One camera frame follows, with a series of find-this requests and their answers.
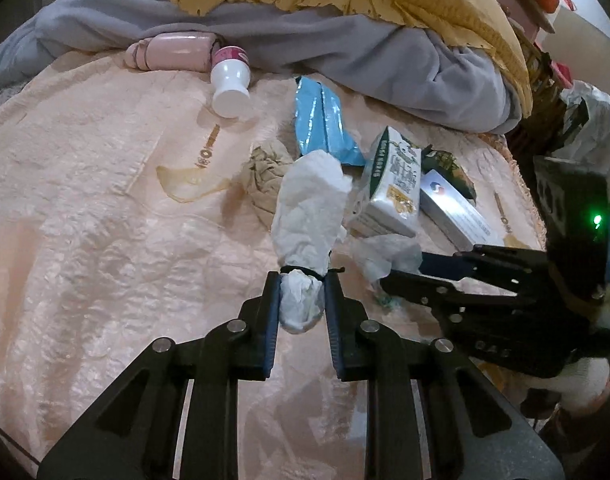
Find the pink bottle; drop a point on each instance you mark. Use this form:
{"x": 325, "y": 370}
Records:
{"x": 175, "y": 50}

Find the blue foil packet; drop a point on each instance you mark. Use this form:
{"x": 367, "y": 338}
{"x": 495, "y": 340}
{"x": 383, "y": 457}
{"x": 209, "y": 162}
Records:
{"x": 317, "y": 120}

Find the white plastic bag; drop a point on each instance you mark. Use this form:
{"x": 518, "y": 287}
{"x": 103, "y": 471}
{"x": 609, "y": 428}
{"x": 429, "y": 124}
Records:
{"x": 592, "y": 120}

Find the grey blanket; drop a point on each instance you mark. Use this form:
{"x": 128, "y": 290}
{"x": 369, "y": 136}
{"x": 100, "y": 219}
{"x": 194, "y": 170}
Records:
{"x": 335, "y": 45}

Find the dark green wrapper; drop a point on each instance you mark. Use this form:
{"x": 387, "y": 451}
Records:
{"x": 450, "y": 165}

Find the white and blue box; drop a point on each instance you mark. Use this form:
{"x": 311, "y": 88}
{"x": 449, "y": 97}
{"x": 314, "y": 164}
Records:
{"x": 455, "y": 210}

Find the white paper tissue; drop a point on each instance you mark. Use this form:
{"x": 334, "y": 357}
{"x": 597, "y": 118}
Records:
{"x": 307, "y": 210}

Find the beige tissue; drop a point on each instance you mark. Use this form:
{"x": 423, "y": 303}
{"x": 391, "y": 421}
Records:
{"x": 265, "y": 180}

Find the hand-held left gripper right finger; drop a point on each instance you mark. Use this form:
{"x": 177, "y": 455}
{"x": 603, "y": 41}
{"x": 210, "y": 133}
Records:
{"x": 333, "y": 320}

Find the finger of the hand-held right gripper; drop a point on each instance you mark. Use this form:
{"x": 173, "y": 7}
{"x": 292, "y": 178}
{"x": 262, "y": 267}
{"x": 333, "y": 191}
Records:
{"x": 485, "y": 320}
{"x": 485, "y": 262}

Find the green and white milk carton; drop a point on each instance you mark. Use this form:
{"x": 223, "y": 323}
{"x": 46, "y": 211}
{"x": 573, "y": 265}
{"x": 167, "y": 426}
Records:
{"x": 390, "y": 185}

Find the person's right hand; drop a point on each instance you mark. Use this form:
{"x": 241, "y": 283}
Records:
{"x": 580, "y": 385}

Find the small white tissue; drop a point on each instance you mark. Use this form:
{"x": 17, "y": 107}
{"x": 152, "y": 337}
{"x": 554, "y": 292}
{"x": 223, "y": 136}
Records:
{"x": 387, "y": 255}

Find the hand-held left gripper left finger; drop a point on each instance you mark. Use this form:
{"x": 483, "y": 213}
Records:
{"x": 272, "y": 320}

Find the white pill bottle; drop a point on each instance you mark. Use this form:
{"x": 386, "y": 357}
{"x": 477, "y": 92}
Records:
{"x": 229, "y": 85}

